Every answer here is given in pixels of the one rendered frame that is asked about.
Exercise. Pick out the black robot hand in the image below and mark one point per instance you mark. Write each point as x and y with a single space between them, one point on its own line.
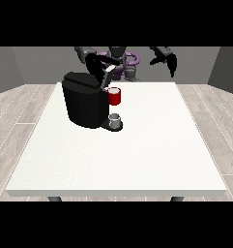
96 66
170 61

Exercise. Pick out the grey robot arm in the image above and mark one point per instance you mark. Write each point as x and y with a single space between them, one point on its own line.
162 50
84 51

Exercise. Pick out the red pod holder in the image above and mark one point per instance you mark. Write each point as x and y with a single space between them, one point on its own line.
114 98

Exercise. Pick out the black coffee machine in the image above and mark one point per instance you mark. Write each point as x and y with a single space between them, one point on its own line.
84 103

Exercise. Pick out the grey robot trunk purple rings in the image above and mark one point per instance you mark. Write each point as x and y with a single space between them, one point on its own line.
130 61

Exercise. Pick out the small grey cup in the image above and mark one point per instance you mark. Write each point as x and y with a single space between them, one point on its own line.
114 121

